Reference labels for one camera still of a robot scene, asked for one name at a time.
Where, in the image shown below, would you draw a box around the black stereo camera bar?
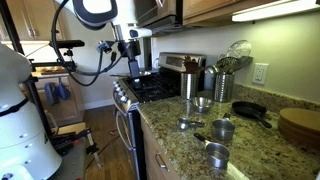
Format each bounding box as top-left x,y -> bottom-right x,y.
48,39 -> 86,50

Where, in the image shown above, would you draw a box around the black slotted spoon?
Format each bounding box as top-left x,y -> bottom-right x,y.
215,56 -> 238,75

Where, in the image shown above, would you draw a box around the oven door handle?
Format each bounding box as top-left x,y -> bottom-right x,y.
114,109 -> 134,153

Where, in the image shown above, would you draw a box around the yellow wooden board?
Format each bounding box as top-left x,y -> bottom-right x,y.
54,121 -> 87,135

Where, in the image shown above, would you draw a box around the medium steel measuring cup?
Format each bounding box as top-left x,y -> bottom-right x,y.
193,132 -> 231,170

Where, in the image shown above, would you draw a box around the large steel measuring cup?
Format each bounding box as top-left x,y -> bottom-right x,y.
211,112 -> 236,141

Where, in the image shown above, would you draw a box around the black clamp assembly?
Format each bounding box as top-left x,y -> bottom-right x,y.
49,128 -> 103,169

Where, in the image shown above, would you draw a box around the stainless steel stove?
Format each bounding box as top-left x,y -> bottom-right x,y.
111,51 -> 208,180

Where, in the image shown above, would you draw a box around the brown wooden utensils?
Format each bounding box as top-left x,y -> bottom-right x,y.
182,54 -> 205,75

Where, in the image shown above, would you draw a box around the microwave range hood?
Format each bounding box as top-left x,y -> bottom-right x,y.
134,0 -> 184,36

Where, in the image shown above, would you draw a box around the steel utensil holder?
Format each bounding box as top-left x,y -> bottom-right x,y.
180,72 -> 199,101
213,72 -> 236,104

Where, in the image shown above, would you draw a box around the grey robot table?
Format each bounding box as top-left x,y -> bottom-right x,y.
49,141 -> 87,180

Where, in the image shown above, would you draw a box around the small steel measuring cup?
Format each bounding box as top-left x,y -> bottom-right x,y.
177,117 -> 206,131

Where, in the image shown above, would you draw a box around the blue oven mitt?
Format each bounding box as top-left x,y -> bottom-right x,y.
44,81 -> 58,106
54,80 -> 72,101

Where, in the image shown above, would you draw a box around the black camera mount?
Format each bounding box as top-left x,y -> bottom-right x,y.
63,48 -> 76,69

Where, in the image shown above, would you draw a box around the black spatula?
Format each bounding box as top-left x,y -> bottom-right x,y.
233,55 -> 254,73

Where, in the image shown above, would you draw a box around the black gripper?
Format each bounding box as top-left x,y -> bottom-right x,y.
119,39 -> 143,90

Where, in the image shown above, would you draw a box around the wire mesh skimmer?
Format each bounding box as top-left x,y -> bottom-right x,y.
226,39 -> 253,59

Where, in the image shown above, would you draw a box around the light round wooden board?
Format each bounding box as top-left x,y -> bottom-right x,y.
279,107 -> 320,133

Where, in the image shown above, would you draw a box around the black metal stand pole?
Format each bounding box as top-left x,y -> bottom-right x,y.
0,0 -> 54,138

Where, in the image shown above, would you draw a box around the wooden wall cabinet with handles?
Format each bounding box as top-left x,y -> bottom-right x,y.
0,0 -> 66,43

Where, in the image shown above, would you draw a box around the under cabinet light strip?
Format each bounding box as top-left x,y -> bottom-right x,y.
231,0 -> 320,23

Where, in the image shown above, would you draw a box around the dark round wooden board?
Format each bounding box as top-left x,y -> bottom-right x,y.
277,119 -> 320,150

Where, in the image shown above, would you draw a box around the white wall power outlet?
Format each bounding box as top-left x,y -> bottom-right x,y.
252,62 -> 270,85

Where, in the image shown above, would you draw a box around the small steel bowl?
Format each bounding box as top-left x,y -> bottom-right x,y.
191,96 -> 215,114

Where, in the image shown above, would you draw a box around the silver ladle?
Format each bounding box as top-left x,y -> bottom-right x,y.
203,64 -> 219,77

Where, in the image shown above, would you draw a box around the metal drawer handle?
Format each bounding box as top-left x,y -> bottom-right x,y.
154,151 -> 170,172

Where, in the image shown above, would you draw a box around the wooden counter base cabinet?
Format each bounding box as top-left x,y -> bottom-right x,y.
139,113 -> 183,180

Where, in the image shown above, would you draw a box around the black cast iron skillet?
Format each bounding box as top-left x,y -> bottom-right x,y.
231,101 -> 273,129

